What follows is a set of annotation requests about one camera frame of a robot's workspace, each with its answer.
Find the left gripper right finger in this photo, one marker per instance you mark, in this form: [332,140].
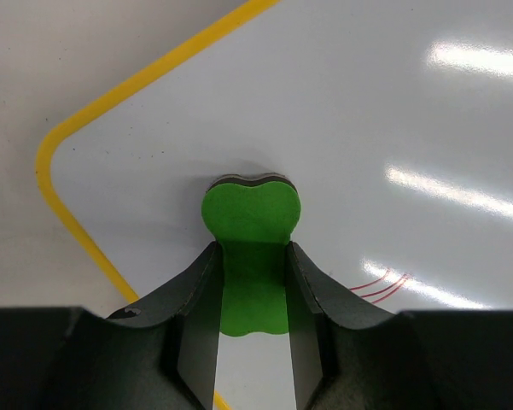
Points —
[347,353]

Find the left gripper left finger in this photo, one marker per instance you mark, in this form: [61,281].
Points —
[159,352]

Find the green whiteboard eraser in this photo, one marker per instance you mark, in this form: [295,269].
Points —
[252,218]

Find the yellow framed whiteboard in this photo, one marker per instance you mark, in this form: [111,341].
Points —
[393,120]

